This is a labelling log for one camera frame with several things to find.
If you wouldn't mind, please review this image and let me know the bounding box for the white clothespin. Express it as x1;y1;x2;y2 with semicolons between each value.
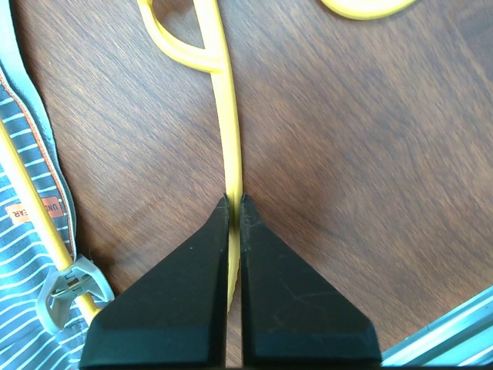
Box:
35;255;115;334

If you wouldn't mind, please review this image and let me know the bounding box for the grey striped underwear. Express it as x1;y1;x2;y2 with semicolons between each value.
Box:
1;1;89;369

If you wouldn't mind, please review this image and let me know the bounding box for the yellow plastic hanger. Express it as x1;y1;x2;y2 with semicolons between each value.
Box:
0;0;419;325

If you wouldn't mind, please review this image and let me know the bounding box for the aluminium rail frame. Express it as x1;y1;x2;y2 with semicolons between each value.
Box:
381;288;492;367

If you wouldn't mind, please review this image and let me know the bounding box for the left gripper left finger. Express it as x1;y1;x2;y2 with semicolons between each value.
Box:
79;197;230;369

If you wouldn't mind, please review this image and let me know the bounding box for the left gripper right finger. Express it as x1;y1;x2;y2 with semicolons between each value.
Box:
240;195;381;368

